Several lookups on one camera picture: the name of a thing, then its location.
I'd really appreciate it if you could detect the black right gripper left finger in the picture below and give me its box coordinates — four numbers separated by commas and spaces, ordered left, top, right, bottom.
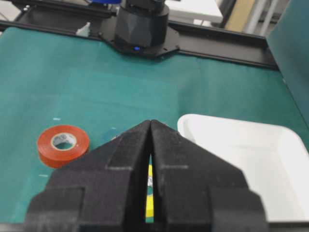
24, 120, 151, 232

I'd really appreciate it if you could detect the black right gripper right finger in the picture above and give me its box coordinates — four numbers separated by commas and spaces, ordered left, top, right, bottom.
151, 120, 269, 232

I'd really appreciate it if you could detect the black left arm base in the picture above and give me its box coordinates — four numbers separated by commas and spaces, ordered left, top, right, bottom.
98, 0, 180, 58

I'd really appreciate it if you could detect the yellow tape roll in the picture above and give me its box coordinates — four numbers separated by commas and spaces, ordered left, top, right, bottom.
145, 157, 154, 223

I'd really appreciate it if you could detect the red tape roll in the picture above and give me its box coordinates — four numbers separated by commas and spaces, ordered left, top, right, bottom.
37, 125, 90, 168

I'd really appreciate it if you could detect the white plastic tray case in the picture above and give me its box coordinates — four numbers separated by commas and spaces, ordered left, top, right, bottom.
177, 114, 309, 222

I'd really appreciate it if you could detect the green table cloth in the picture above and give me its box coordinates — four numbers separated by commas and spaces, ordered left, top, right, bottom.
0, 27, 309, 223

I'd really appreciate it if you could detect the green backdrop curtain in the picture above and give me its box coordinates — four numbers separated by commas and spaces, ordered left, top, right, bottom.
266, 0, 309, 125

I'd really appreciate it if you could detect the black aluminium frame rail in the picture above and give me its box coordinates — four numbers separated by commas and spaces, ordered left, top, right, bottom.
0, 0, 278, 70

